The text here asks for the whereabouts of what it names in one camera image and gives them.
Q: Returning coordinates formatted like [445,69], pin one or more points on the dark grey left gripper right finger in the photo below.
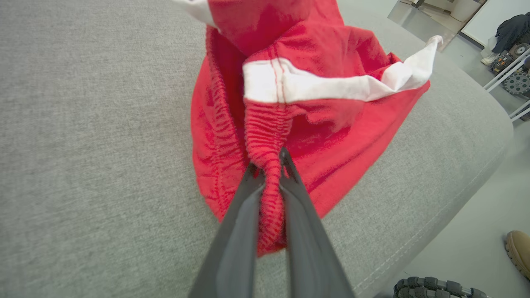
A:
[308,248]

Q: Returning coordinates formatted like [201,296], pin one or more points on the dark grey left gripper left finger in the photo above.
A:
[236,248]

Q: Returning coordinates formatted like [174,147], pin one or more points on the red shorts with white hem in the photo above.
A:
[323,136]

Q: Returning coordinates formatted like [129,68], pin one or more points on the black treaded wheel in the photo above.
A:
[434,289]

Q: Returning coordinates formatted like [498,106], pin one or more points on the brown boot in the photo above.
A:
[519,250]

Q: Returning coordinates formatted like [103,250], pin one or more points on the grey toothed gear wheel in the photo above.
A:
[517,84]

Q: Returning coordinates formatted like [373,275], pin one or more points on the black cloth bundle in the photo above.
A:
[513,31]

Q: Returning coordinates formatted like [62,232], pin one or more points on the white metal rack frame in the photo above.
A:
[507,70]

